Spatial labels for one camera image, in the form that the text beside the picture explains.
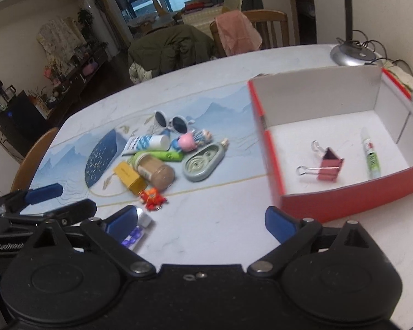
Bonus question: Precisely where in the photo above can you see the white blue cream tube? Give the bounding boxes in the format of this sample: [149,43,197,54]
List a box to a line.
[121,134,171,156]

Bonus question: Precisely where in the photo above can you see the pink blue toy figurine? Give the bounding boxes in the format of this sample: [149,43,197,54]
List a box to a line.
[171,129,213,153]

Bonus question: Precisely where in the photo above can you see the wooden chair left edge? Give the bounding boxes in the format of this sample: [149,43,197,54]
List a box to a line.
[11,127,59,191]

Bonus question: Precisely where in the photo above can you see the red toy figure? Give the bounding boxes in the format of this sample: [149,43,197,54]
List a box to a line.
[138,188,168,211]

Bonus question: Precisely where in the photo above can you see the yellow small box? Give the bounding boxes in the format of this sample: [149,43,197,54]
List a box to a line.
[114,162,145,194]

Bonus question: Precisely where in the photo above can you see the pink binder clip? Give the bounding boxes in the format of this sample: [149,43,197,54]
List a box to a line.
[296,140,344,182]

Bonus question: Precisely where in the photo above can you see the dark tv cabinet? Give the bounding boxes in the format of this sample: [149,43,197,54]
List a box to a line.
[0,44,109,156]

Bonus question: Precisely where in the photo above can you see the green tube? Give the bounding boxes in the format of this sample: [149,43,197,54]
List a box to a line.
[129,150,184,164]

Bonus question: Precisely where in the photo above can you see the red cardboard box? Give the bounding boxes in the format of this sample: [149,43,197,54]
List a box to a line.
[248,66,413,222]

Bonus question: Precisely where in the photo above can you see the green white glue stick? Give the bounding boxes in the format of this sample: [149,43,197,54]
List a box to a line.
[360,127,381,180]

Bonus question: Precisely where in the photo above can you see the white round sunglasses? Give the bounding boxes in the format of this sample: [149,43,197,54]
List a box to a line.
[154,110,195,134]

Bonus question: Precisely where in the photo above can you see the olive green jacket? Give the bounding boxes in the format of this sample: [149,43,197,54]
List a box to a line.
[128,25,218,84]

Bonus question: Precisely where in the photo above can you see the silver desk lamp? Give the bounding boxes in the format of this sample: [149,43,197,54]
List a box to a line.
[313,0,375,66]

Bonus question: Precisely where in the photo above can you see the green white cloth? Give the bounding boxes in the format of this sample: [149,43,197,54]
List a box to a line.
[383,60,413,93]

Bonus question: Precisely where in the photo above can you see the pink cloth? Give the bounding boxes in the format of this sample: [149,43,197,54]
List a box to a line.
[215,10,262,57]

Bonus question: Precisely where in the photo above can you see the wooden chair with pink cloth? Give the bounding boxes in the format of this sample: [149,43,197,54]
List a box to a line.
[210,10,290,57]

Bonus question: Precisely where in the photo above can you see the sofa with blankets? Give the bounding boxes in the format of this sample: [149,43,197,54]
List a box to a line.
[182,0,263,38]

